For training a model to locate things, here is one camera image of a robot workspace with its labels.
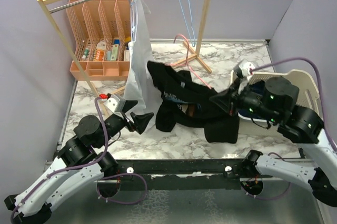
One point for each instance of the blue hanger of navy shirt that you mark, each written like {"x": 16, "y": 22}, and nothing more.
{"x": 186, "y": 10}

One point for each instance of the cream laundry basket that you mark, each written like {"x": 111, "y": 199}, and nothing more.
{"x": 308, "y": 97}

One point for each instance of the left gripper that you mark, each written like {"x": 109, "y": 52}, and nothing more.
{"x": 140, "y": 121}

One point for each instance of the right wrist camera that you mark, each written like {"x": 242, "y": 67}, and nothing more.
{"x": 243, "y": 71}

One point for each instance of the white t shirt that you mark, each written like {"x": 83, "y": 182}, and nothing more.
{"x": 139, "y": 84}

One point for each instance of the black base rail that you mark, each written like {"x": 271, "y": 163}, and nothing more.
{"x": 181, "y": 174}

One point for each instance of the orange plastic organizer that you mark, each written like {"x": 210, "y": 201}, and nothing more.
{"x": 94, "y": 20}

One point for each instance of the navy blue t shirt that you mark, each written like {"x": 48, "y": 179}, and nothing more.
{"x": 258, "y": 88}

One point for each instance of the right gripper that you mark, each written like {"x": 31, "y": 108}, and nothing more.
{"x": 228, "y": 101}

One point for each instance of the black t shirt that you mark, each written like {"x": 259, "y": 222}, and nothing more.
{"x": 187, "y": 103}

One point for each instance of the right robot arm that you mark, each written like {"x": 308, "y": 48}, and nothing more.
{"x": 301, "y": 125}

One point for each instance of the blue hanger of white shirt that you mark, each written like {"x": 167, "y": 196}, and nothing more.
{"x": 134, "y": 20}

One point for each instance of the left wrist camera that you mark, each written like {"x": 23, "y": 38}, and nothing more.
{"x": 115, "y": 104}

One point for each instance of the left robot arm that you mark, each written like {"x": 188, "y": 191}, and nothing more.
{"x": 84, "y": 159}

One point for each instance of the items in organizer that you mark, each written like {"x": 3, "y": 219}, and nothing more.
{"x": 105, "y": 50}

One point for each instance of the pink hanger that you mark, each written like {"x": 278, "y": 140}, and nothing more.
{"x": 190, "y": 56}

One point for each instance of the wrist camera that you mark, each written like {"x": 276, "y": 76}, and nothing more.
{"x": 243, "y": 71}
{"x": 115, "y": 104}

